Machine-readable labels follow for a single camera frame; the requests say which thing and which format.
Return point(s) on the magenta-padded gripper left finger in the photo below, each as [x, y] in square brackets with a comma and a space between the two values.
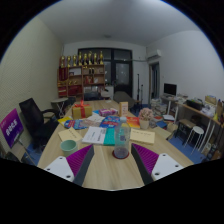
[60, 168]

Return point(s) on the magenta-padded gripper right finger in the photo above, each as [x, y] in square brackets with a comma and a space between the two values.
[163, 165]

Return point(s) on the clear plastic water bottle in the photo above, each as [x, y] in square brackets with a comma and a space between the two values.
[122, 138]

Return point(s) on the pale green cup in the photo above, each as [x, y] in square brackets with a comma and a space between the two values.
[68, 148]

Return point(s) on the kraft paper envelope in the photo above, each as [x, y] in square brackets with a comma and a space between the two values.
[70, 134]

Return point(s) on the pale yellow notebook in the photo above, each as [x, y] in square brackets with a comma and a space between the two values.
[142, 136]

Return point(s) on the blue red booklet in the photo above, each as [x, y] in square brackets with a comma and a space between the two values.
[76, 124]

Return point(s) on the white printed booklet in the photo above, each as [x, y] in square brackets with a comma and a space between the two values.
[94, 135]

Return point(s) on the white round stool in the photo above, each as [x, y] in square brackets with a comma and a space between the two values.
[196, 130]

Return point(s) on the brown seat stool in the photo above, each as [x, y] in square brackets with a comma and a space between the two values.
[186, 122]

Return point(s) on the flat round red coaster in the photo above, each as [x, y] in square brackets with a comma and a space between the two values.
[115, 156]

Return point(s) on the orange book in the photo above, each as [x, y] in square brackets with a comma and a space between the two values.
[133, 122]

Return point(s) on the black office chair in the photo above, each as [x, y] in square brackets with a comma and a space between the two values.
[35, 121]

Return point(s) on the pink flowers in pot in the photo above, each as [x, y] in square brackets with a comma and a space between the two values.
[145, 115]

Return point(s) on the teal book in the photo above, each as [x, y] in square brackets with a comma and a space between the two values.
[109, 136]

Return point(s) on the yellow gift box red ribbon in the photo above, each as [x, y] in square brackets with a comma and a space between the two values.
[81, 111]

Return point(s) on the purple sign board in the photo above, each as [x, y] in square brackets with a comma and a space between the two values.
[10, 128]

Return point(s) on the cluttered side desk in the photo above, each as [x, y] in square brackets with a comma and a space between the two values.
[200, 108]

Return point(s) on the small round table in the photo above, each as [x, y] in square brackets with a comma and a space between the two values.
[59, 100]

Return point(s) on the blue colourful book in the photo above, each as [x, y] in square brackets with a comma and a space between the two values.
[110, 121]

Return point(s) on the tan upright box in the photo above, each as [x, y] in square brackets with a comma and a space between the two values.
[123, 109]

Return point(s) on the pink patterned box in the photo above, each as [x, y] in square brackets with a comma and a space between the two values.
[107, 112]

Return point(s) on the black computer monitor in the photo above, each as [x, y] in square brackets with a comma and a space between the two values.
[170, 89]

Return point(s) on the grey chair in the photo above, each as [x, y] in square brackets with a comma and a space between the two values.
[124, 98]

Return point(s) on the wooden shelf unit with trophies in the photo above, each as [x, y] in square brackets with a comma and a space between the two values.
[81, 78]

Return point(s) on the black framed glass door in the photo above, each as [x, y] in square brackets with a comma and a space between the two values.
[121, 71]

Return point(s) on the white wall air conditioner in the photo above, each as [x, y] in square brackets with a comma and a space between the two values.
[154, 55]

